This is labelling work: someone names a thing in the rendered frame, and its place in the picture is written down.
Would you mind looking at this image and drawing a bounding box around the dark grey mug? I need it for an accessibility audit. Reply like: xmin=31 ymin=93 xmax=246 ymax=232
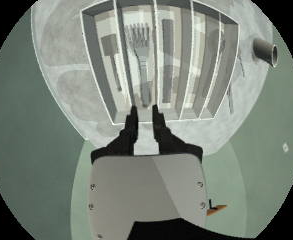
xmin=253 ymin=38 xmax=278 ymax=67

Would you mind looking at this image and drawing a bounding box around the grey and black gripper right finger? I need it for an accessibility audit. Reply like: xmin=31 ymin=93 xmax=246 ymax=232
xmin=152 ymin=104 xmax=203 ymax=164

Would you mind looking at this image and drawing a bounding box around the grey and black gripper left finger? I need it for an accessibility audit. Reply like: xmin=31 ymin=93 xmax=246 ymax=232
xmin=90 ymin=106 xmax=139 ymax=165

